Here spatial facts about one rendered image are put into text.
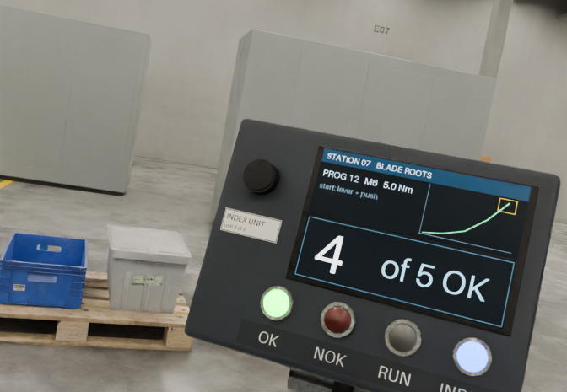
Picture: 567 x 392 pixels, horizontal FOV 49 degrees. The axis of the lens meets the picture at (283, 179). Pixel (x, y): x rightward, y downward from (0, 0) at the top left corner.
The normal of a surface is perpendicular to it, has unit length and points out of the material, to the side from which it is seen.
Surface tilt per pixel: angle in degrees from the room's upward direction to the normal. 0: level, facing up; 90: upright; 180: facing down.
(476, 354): 71
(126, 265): 95
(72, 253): 90
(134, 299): 95
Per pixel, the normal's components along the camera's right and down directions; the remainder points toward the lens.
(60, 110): 0.18, 0.13
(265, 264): -0.25, -0.22
